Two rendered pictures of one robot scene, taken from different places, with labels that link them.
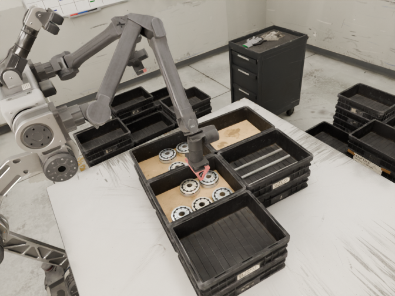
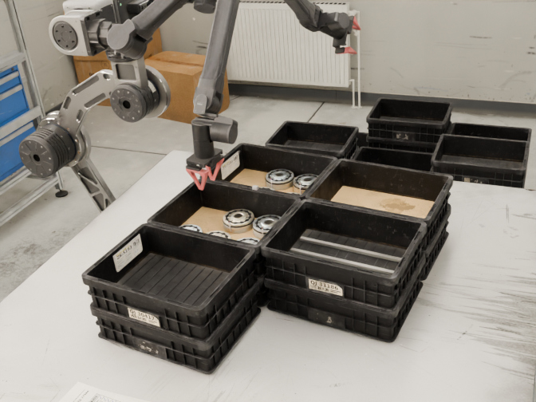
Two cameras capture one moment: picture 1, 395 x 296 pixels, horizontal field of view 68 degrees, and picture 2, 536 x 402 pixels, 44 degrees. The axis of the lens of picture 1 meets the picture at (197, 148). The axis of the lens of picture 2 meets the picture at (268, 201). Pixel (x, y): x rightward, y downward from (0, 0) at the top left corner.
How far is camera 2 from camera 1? 1.46 m
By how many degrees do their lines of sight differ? 43
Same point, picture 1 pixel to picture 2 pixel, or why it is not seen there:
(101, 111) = (120, 37)
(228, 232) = (195, 283)
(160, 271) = not seen: hidden behind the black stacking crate
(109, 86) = (146, 16)
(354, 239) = not seen: outside the picture
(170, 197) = (212, 218)
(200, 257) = (141, 278)
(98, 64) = (467, 51)
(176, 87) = (212, 48)
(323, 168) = (460, 348)
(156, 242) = not seen: hidden behind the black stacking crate
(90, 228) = (143, 206)
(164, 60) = (218, 11)
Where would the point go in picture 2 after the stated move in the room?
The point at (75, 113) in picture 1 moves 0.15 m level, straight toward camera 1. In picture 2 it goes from (102, 29) to (69, 44)
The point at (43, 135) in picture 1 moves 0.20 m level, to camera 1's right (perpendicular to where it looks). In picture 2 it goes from (69, 37) to (101, 49)
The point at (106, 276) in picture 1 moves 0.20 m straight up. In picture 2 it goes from (95, 249) to (82, 200)
